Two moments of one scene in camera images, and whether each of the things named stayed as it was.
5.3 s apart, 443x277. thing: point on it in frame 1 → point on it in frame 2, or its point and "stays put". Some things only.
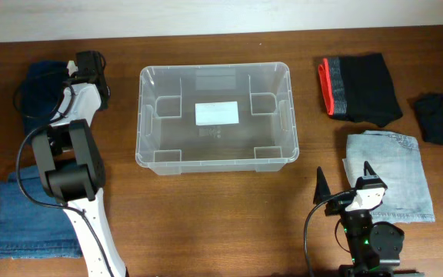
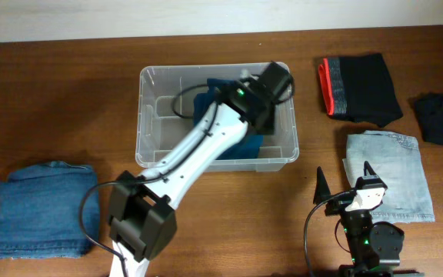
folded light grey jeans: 394,158 stays put
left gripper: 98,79 → 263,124
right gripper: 321,191 stays put
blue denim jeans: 30,223 stays put
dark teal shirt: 41,93 → 249,147
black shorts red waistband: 359,88 stays put
